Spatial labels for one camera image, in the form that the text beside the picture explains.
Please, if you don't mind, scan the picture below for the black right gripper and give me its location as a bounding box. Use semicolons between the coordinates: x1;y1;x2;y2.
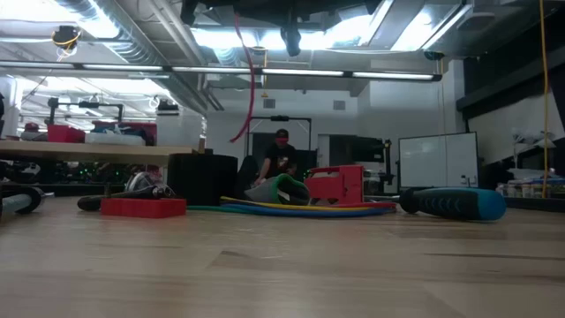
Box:
264;0;384;57

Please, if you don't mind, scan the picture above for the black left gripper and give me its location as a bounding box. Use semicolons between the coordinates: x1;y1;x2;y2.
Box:
180;0;266;26

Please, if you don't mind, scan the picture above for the thin red cord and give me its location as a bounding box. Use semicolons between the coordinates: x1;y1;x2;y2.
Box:
229;11;258;144

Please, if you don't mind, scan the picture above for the green and grey object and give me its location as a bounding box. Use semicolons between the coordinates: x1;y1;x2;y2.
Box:
244;173;312;207

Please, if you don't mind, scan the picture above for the long ceiling light bar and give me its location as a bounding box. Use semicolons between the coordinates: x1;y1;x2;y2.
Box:
0;61;442;83

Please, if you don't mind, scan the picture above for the yellow ceiling pendant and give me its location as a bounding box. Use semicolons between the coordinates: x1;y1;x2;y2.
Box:
260;50;270;99

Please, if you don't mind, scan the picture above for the person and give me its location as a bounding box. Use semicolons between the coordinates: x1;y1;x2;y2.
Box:
253;128;299;186

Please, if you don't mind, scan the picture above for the black pipe rig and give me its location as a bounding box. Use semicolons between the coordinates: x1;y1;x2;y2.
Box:
46;96;124;127

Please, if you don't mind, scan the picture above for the black machine cabinet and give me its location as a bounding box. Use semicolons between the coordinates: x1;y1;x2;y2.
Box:
328;133;395;186

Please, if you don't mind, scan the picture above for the white tray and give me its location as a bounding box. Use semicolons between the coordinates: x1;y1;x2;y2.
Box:
84;132;147;147

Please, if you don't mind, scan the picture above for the red plastic printed holder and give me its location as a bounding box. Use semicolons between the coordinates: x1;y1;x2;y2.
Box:
304;165;365;207

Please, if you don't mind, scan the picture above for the black ribbed box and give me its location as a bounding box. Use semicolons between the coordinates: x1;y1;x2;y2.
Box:
167;153;239;207

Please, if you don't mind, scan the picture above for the small red bin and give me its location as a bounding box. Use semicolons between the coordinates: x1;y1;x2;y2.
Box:
47;124;87;144

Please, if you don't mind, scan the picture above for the wooden workbench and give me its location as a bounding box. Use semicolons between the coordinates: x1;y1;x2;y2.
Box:
0;140;207;168

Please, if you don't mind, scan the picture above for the whiteboard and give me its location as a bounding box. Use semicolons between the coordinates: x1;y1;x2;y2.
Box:
398;132;479;190

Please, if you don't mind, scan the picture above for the small black hand tool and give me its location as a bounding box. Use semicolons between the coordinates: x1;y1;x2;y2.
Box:
77;185;177;212

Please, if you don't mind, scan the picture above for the red finned heat sink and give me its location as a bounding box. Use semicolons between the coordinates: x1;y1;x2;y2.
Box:
100;197;188;220

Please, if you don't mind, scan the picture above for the black C-clamp silver screw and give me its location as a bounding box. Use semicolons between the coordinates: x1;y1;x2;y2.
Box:
0;185;55;216

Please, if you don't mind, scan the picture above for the cluttered side table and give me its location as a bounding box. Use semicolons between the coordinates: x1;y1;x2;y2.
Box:
493;167;565;208

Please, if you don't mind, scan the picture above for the black monitor stand frame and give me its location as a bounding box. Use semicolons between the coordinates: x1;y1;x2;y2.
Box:
245;115;313;154

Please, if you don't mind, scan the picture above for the black yellow ceiling cable reel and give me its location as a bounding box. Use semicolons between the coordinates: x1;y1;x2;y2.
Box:
50;25;83;58

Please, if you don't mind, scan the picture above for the yellow coiled cable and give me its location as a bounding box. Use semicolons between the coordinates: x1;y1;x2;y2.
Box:
216;196;370;212

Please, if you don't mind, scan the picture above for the coloured cables bundle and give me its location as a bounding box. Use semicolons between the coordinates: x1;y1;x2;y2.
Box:
220;203;397;219

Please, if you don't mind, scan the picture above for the grey duct tape roll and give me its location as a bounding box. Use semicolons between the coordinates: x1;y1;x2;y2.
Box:
124;171;171;198

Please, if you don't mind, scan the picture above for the multicoloured wire coil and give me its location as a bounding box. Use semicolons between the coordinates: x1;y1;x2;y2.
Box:
335;201;399;210

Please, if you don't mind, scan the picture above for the multicolour cable loop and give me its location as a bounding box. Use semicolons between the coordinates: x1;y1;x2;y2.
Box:
187;204;248;216

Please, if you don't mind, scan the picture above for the blue and black tool handle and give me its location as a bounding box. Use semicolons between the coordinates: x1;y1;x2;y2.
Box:
365;186;508;222

